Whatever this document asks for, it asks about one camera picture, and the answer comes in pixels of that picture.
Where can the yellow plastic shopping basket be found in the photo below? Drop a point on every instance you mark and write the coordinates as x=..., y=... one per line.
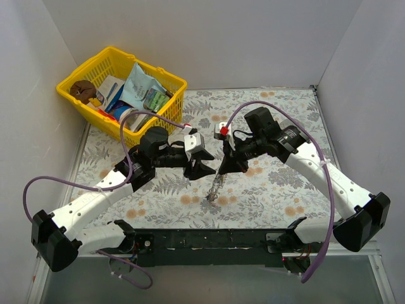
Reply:
x=112, y=61

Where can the floral patterned table mat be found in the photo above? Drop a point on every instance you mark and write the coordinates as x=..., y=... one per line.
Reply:
x=268, y=195

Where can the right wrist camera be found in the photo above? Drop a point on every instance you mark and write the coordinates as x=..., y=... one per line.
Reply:
x=222, y=132

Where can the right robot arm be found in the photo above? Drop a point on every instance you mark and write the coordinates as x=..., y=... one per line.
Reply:
x=362, y=214

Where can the light blue chips bag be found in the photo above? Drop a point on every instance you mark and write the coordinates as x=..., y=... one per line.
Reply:
x=137, y=86

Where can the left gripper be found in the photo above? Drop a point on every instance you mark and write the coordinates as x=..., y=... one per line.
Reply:
x=188, y=163

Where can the aluminium frame rail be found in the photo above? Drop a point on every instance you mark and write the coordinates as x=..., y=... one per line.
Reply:
x=218, y=266

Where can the grey brown pouch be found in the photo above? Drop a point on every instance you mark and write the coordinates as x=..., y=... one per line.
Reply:
x=135, y=122

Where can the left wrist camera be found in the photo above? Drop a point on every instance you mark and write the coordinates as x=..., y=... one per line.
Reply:
x=193, y=141

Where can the green snack packet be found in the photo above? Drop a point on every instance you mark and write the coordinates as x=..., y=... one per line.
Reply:
x=154, y=100

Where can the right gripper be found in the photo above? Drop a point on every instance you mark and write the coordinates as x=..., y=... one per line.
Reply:
x=230, y=155

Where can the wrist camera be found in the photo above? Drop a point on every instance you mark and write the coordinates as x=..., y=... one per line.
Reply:
x=193, y=141
x=222, y=132

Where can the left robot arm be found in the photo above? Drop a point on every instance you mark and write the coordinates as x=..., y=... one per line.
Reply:
x=126, y=178

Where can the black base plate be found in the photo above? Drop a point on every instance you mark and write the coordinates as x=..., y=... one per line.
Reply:
x=185, y=247

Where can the white blue box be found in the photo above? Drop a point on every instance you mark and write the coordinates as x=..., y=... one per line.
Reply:
x=109, y=92

